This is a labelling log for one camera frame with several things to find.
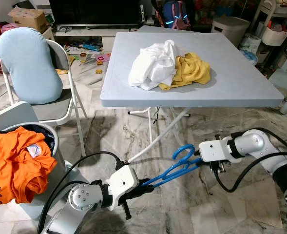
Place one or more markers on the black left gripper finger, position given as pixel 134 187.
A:
pixel 144 185

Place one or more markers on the white shirt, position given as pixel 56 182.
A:
pixel 153 66

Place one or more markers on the orange shirt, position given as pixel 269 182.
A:
pixel 11 165

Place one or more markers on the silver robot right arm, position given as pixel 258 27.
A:
pixel 250 144

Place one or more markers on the yellow shirt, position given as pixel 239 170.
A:
pixel 192 70

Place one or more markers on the white plastic child chair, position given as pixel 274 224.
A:
pixel 284 78

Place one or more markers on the grey folding chair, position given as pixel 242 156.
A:
pixel 55 109

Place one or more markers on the white storage trolley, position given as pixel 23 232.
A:
pixel 275 36

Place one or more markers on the white laundry bin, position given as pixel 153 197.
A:
pixel 11 114

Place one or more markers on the dark blue backpack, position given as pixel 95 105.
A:
pixel 176 17

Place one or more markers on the light blue cushion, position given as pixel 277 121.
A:
pixel 28 66

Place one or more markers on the black television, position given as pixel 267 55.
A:
pixel 94 12

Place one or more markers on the cardboard box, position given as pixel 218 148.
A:
pixel 28 18

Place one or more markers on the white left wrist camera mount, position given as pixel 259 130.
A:
pixel 121 183

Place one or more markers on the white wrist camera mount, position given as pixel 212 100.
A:
pixel 121 183
pixel 214 151

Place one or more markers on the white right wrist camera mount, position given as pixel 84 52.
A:
pixel 214 151

